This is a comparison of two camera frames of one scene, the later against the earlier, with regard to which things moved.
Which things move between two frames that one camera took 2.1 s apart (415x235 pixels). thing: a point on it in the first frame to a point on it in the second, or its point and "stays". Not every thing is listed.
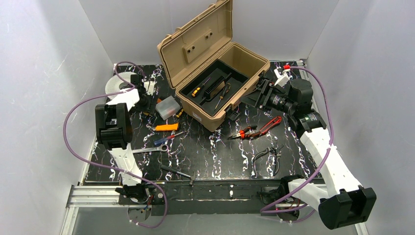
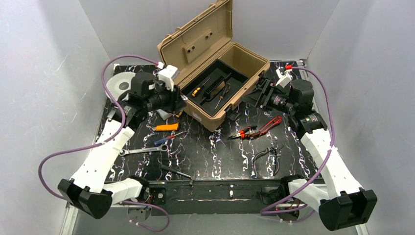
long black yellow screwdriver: x=195 y=90 stays
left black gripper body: x=151 y=98 to x=176 y=101
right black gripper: x=262 y=94 stays
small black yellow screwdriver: x=225 y=91 stays
